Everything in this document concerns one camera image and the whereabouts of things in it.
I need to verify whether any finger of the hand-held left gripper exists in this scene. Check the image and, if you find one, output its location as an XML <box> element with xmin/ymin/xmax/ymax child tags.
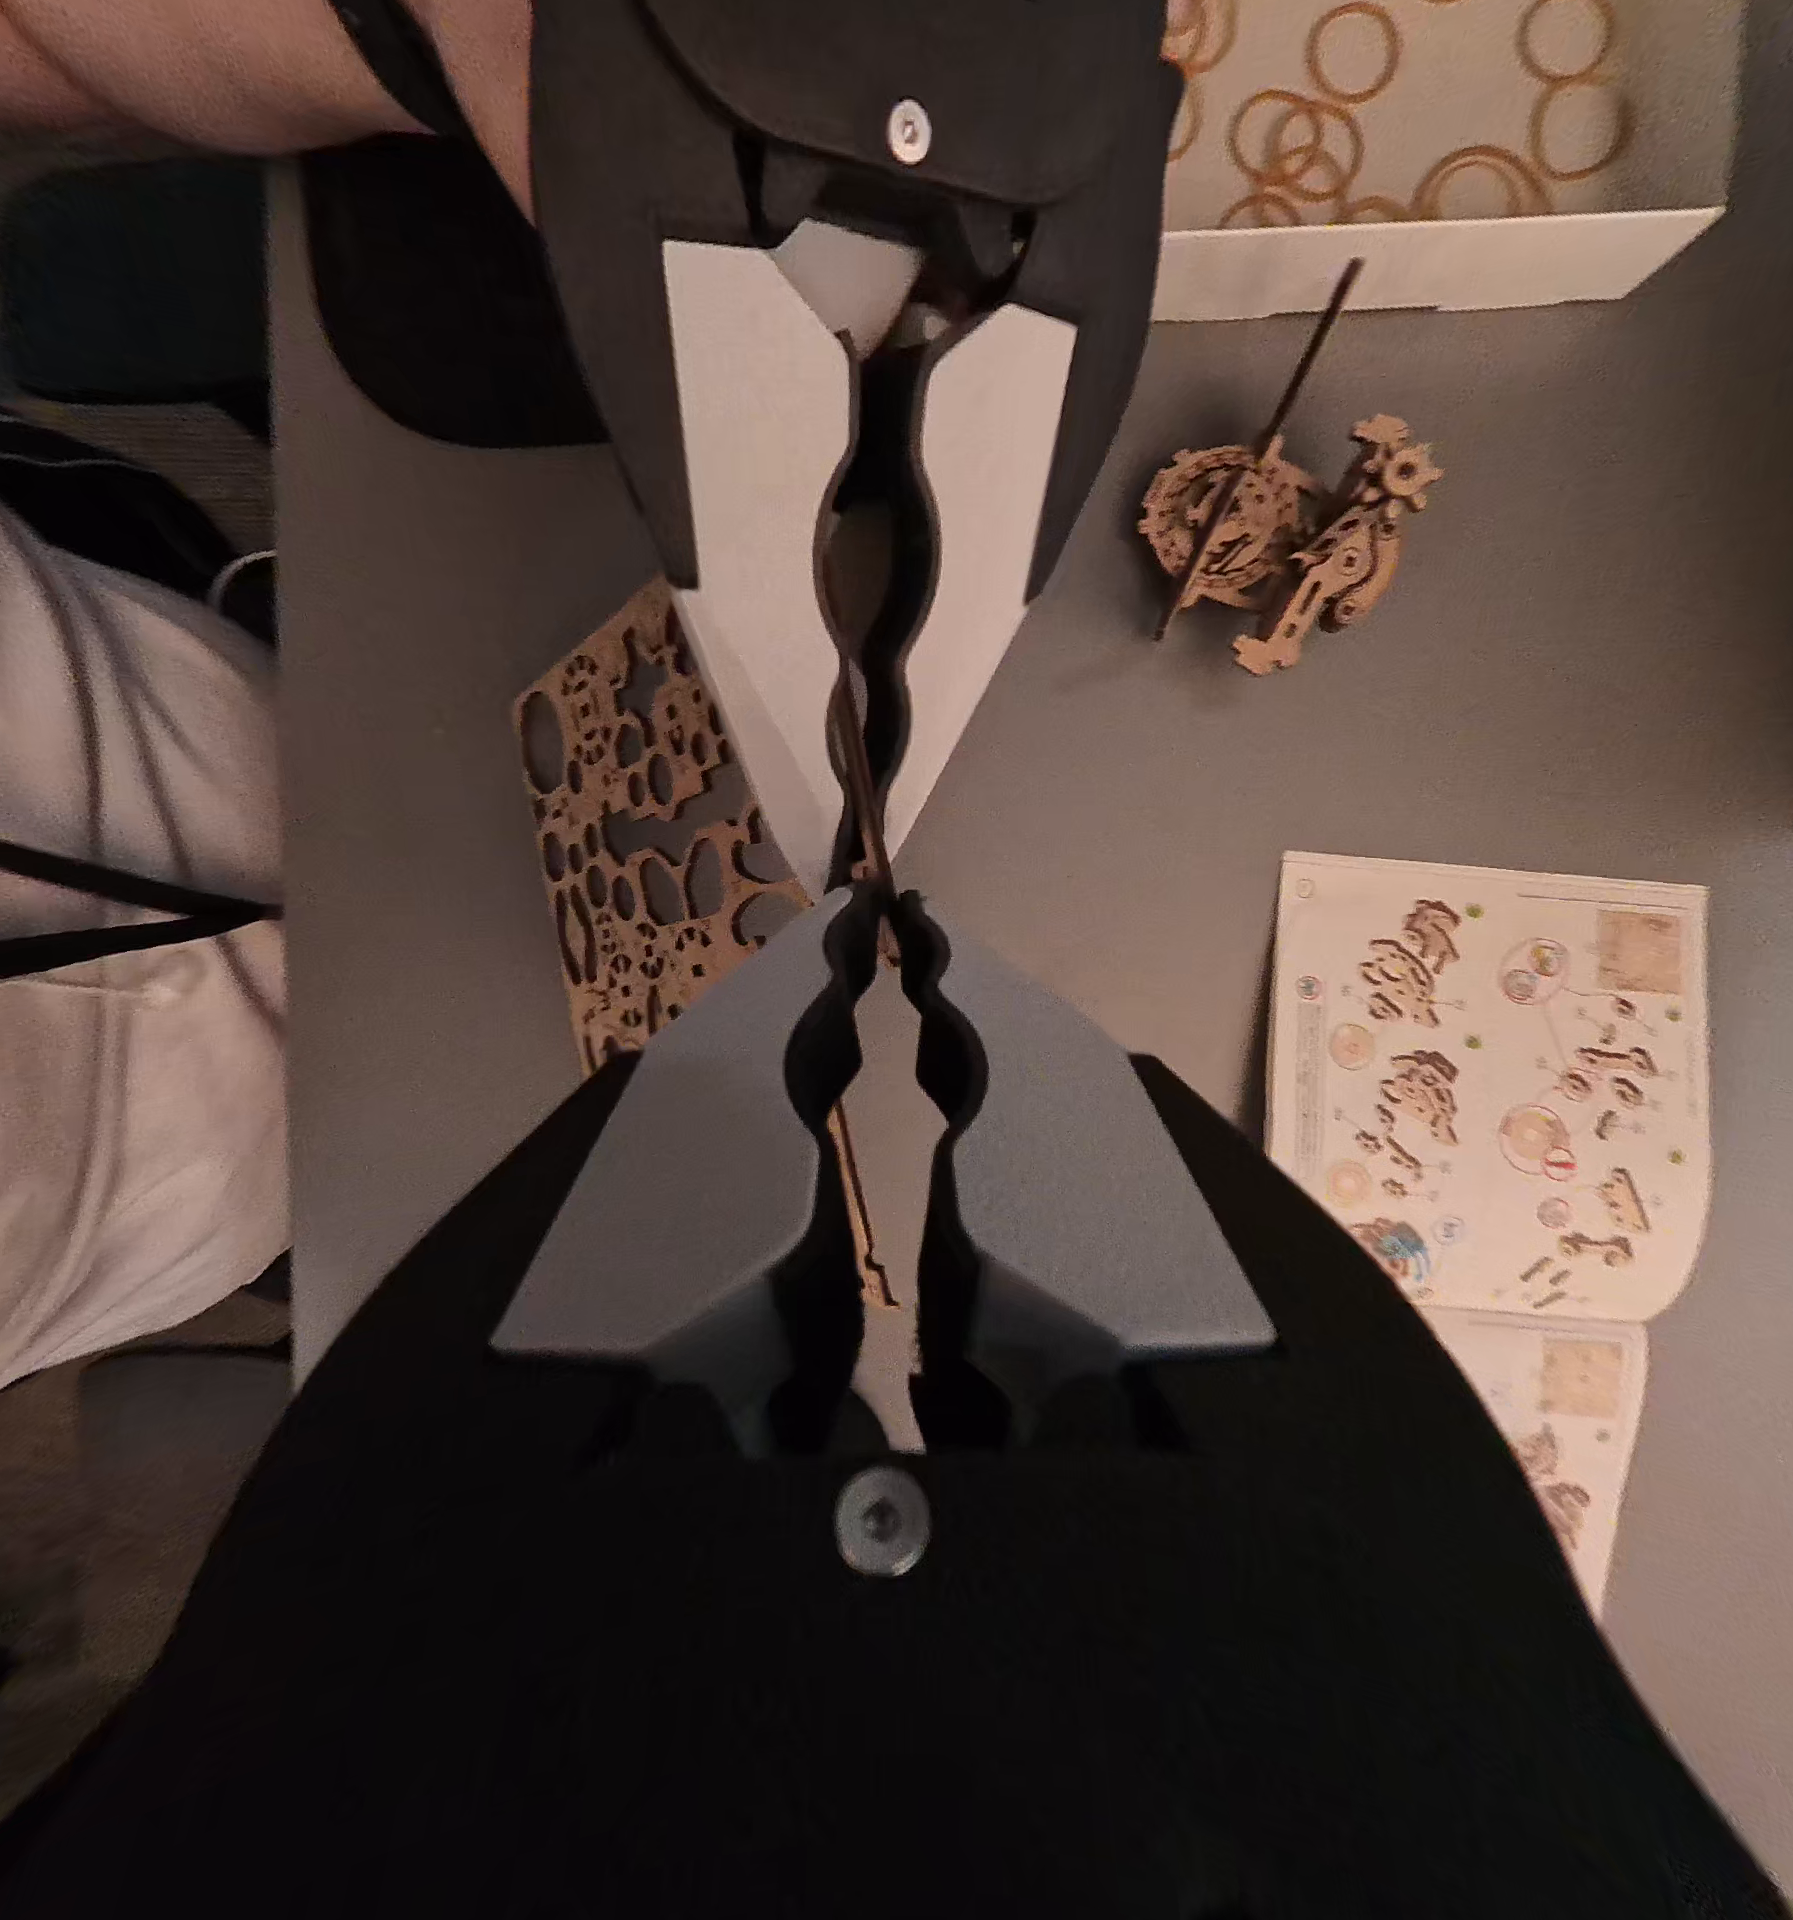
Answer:
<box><xmin>660</xmin><ymin>225</ymin><xmax>874</xmax><ymax>894</ymax></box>
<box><xmin>858</xmin><ymin>300</ymin><xmax>1074</xmax><ymax>890</ymax></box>

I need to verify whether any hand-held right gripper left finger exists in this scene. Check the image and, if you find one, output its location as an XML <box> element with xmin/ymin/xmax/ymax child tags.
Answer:
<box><xmin>491</xmin><ymin>886</ymin><xmax>883</xmax><ymax>1455</ymax></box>

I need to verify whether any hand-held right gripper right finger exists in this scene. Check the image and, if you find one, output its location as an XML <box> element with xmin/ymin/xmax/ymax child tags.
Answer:
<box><xmin>893</xmin><ymin>892</ymin><xmax>1277</xmax><ymax>1448</ymax></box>

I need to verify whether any person's left forearm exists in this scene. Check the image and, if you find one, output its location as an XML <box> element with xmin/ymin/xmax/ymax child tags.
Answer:
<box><xmin>0</xmin><ymin>0</ymin><xmax>538</xmax><ymax>198</ymax></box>

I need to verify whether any assembled wooden mechanical model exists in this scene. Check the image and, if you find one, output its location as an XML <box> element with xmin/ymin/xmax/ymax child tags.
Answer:
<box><xmin>1136</xmin><ymin>256</ymin><xmax>1447</xmax><ymax>679</ymax></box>

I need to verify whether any printed instruction booklet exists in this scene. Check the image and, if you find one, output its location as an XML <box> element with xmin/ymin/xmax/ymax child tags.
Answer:
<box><xmin>1264</xmin><ymin>850</ymin><xmax>1713</xmax><ymax>1623</ymax></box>

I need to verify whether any pile of tan rubber bands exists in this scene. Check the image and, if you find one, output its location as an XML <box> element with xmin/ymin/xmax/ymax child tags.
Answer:
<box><xmin>1165</xmin><ymin>0</ymin><xmax>1633</xmax><ymax>226</ymax></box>

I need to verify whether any white cardboard box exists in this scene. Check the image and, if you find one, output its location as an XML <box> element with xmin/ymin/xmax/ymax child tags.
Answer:
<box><xmin>1152</xmin><ymin>0</ymin><xmax>1730</xmax><ymax>324</ymax></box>

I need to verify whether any black striped cloth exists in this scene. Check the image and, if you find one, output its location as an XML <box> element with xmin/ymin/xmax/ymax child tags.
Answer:
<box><xmin>0</xmin><ymin>352</ymin><xmax>275</xmax><ymax>633</ymax></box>

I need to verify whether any black neck strap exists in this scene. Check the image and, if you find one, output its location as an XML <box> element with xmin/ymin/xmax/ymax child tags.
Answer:
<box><xmin>0</xmin><ymin>816</ymin><xmax>286</xmax><ymax>999</ymax></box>

